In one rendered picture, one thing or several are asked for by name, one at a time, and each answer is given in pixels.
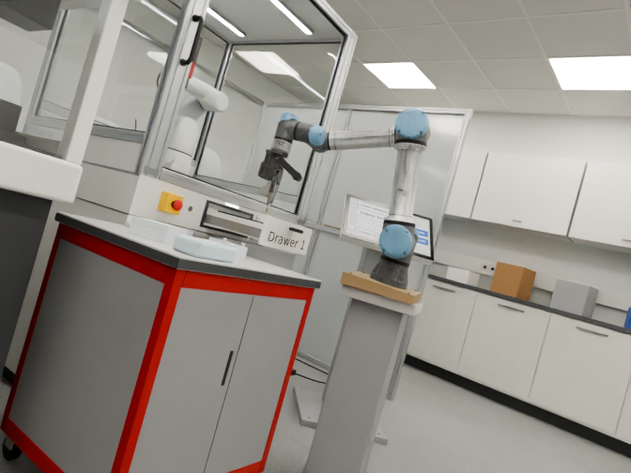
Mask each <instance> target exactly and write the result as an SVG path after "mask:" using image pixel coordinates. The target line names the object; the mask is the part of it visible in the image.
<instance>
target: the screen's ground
mask: <svg viewBox="0 0 631 473"><path fill-rule="evenodd" d="M350 201H353V202H356V203H358V202H359V201H361V202H364V201H362V200H359V199H355V198H352V197H350ZM364 203H367V204H370V205H373V206H378V205H375V204H371V203H368V202H364ZM379 207H383V208H386V209H389V208H387V207H384V206H379ZM389 210H390V209H389ZM377 215H381V216H384V217H388V216H385V215H382V214H379V213H376V212H373V211H369V210H366V209H363V208H359V207H357V208H356V207H352V206H350V207H349V211H348V218H347V222H348V223H351V224H355V225H356V220H357V216H361V217H364V218H367V219H370V220H374V221H377ZM412 219H413V220H414V221H415V223H416V226H415V228H417V229H421V230H424V231H426V232H428V237H425V236H419V237H421V238H425V239H428V246H426V245H424V244H420V243H417V244H416V247H415V250H414V252H417V253H420V254H424V255H427V256H430V231H429V220H426V219H422V218H419V217H416V216H412ZM379 222H383V221H379ZM359 228H361V227H358V226H355V231H352V230H349V229H347V226H346V232H347V233H349V234H352V235H355V236H359V237H365V238H368V239H372V240H374V241H378V240H377V238H378V234H380V233H378V232H375V233H376V239H373V238H370V237H367V236H361V235H358V233H359Z"/></svg>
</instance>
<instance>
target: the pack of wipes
mask: <svg viewBox="0 0 631 473"><path fill-rule="evenodd" d="M173 248H174V250H176V251H179V252H183V253H186V254H188V255H191V256H193V257H197V258H203V259H208V260H214V261H220V262H225V263H234V261H235V258H236V255H237V249H236V248H233V247H230V246H227V245H224V244H222V243H219V242H216V241H211V240H207V239H203V238H198V237H194V236H186V235H182V234H178V235H176V238H175V241H174V245H173Z"/></svg>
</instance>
